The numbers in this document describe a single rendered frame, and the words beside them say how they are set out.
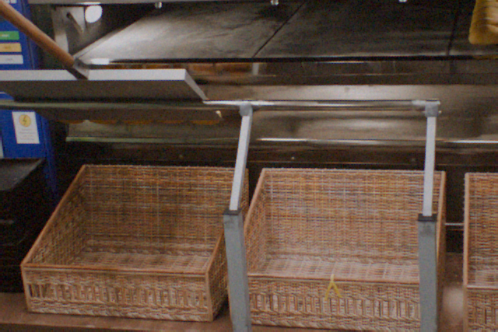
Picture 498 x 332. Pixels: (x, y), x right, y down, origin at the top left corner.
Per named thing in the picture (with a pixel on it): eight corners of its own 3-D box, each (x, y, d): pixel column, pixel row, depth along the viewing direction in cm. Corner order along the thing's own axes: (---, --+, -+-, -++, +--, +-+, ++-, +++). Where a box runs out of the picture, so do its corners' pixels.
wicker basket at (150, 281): (92, 240, 327) (82, 162, 318) (257, 246, 312) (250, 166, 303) (24, 314, 283) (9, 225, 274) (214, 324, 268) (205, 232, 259)
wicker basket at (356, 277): (267, 247, 312) (261, 166, 303) (449, 254, 298) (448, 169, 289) (227, 325, 267) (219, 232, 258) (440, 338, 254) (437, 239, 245)
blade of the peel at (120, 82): (184, 79, 248) (184, 68, 249) (-15, 80, 262) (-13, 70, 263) (223, 120, 281) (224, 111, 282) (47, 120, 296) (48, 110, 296)
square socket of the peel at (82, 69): (75, 68, 246) (76, 54, 247) (61, 68, 247) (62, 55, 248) (89, 79, 255) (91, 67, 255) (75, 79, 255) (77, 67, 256)
